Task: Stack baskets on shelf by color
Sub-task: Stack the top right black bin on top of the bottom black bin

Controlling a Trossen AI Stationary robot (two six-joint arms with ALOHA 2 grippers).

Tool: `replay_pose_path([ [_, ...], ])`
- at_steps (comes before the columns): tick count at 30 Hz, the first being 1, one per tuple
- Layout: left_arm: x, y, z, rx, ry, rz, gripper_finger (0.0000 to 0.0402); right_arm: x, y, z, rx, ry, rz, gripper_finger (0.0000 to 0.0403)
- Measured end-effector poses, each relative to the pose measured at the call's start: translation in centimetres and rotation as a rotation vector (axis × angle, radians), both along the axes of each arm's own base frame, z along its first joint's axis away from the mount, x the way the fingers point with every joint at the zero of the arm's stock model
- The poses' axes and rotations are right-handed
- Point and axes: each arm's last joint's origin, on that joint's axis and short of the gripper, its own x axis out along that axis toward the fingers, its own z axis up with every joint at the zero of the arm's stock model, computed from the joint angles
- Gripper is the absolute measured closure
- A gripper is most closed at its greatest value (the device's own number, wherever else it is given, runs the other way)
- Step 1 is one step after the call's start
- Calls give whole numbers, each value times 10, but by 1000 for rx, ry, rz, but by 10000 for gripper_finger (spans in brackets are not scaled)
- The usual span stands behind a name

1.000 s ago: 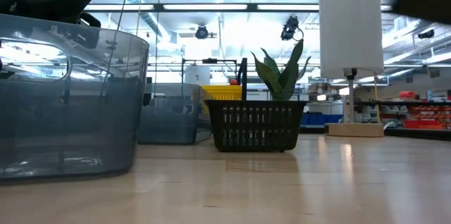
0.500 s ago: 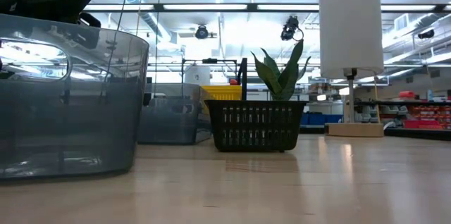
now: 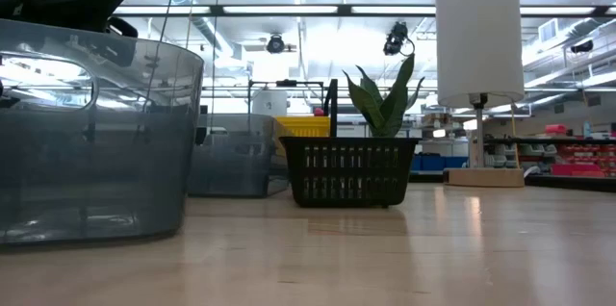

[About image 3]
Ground translucent grey plastic basket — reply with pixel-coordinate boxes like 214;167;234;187
0;18;206;245
186;113;291;199

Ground yellow perforated plastic basket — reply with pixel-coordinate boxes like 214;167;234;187
272;115;332;159

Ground black perforated plastic basket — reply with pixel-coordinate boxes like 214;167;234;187
278;136;423;209

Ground black overhead rig bar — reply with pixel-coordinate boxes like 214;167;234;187
113;4;616;18

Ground white cylindrical container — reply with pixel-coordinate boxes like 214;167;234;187
251;89;289;117

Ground black metal background rack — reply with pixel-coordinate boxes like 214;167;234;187
246;78;327;117

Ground green plant in white pot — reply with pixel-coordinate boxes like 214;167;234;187
342;53;426;140

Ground blue storage bins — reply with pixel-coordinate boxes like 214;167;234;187
410;153;470;172

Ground white shade lamp wooden base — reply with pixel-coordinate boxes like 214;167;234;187
434;0;526;189

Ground rack of red bins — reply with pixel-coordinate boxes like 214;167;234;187
517;122;616;180

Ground thin hanging cable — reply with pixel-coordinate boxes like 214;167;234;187
141;0;183;105
210;0;218;129

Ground black ceiling camera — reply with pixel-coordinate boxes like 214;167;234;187
265;33;287;55

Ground black overhead camera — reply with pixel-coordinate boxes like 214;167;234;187
382;20;416;57

